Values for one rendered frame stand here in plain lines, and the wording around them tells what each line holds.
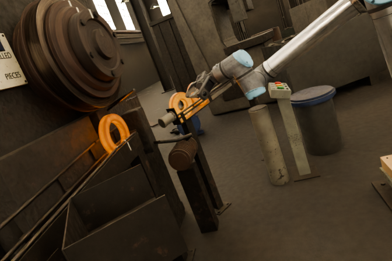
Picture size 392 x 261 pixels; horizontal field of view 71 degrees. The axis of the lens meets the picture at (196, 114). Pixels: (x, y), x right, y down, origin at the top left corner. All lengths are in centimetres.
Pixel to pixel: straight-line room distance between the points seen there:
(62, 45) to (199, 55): 290
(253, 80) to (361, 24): 227
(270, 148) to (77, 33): 124
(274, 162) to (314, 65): 156
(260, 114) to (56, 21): 116
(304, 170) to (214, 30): 237
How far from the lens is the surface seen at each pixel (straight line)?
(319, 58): 314
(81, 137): 118
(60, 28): 110
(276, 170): 183
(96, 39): 113
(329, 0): 471
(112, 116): 124
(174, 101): 157
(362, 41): 337
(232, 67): 121
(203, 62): 382
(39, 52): 106
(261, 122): 170
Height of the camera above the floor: 96
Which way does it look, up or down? 12 degrees down
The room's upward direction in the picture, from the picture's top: 20 degrees counter-clockwise
